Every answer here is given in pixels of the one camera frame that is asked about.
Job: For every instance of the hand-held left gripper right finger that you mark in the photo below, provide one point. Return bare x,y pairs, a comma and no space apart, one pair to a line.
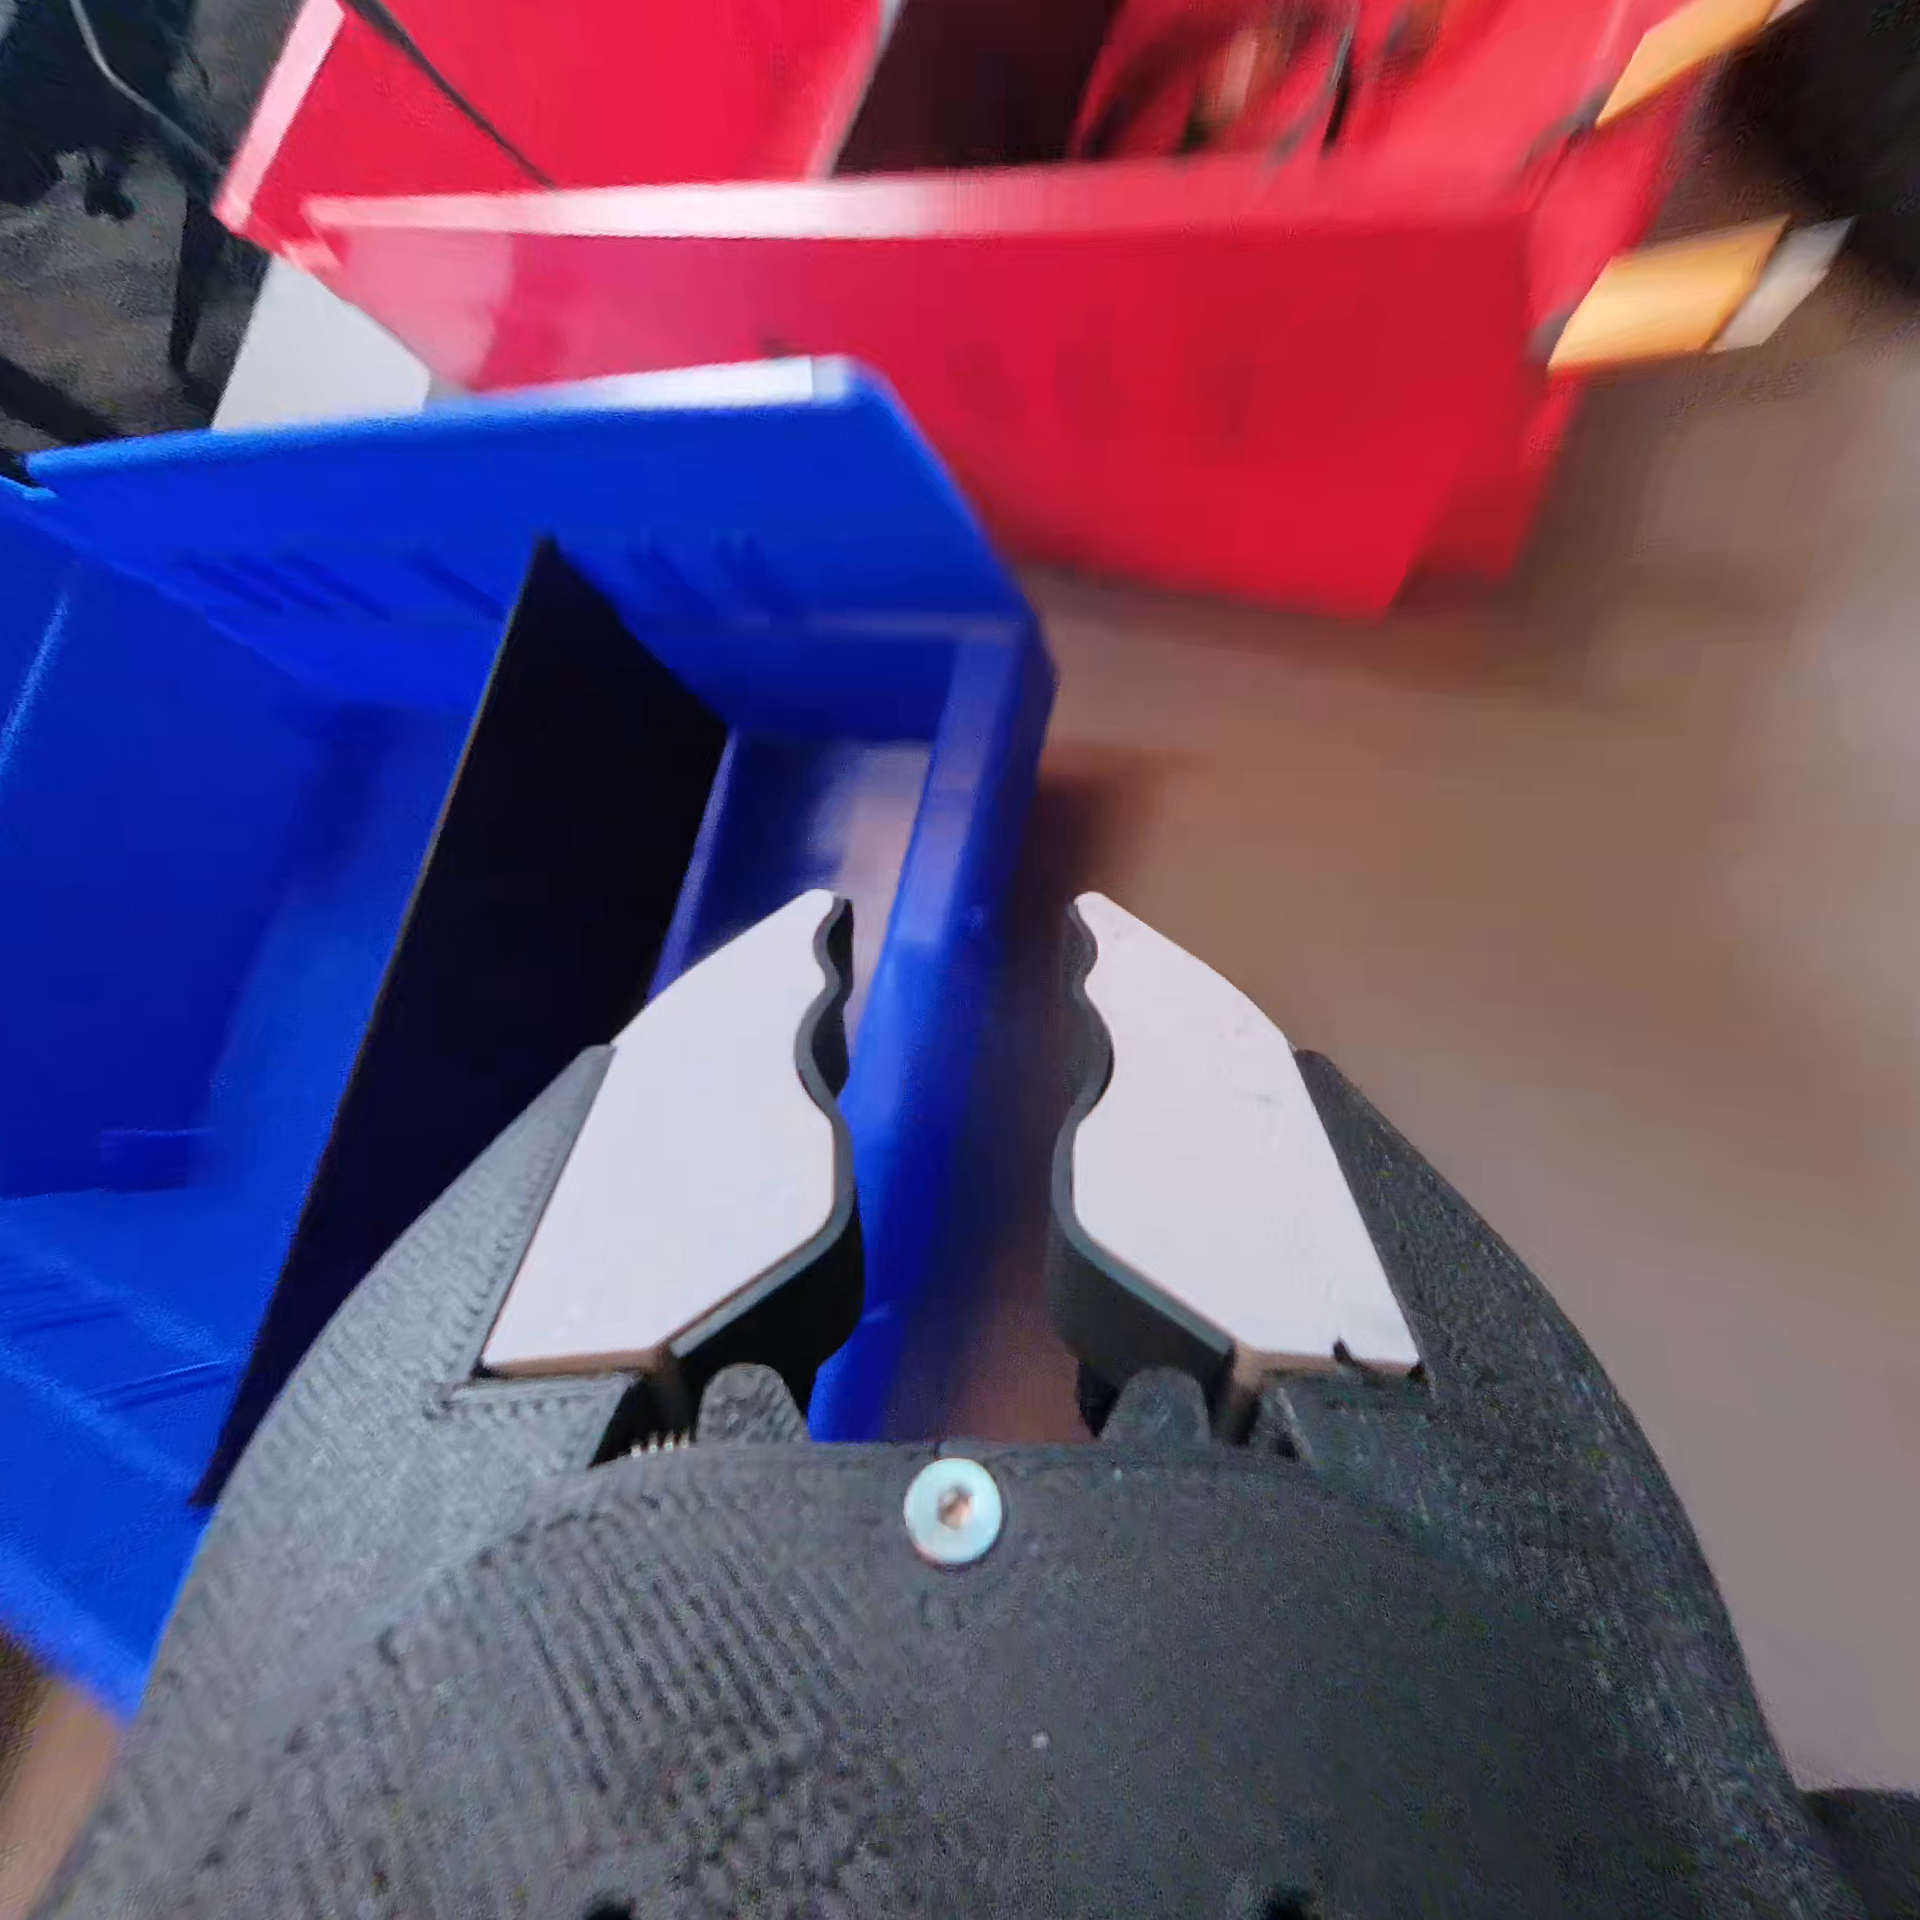
1230,1170

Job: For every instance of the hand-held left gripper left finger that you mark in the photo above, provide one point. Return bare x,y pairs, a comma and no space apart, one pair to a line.
692,1170

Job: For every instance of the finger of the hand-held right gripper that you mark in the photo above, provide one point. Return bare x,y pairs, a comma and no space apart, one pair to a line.
1680,300
1680,53

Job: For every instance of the blue plastic bin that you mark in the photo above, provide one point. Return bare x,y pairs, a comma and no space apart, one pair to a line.
225,902

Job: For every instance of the red plastic bin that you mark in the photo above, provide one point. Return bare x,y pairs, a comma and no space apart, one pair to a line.
1050,375

